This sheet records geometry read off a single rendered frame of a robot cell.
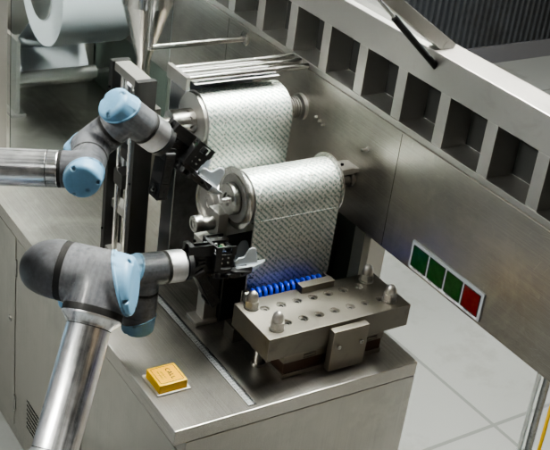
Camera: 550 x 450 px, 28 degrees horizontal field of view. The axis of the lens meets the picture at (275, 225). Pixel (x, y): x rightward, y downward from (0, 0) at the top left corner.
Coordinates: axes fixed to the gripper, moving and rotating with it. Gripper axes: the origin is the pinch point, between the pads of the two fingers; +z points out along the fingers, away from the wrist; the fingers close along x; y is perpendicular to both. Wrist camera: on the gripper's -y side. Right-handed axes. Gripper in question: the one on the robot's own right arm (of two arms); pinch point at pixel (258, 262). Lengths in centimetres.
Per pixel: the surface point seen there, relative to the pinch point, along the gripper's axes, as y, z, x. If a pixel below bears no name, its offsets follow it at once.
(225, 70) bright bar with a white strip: 36.9, 2.9, 31.4
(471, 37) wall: -48, 361, 338
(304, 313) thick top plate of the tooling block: -7.5, 6.1, -13.1
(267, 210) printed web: 14.1, -0.4, -1.0
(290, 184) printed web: 19.5, 5.8, 0.3
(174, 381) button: -20.1, -25.7, -12.6
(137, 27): 36, -2, 73
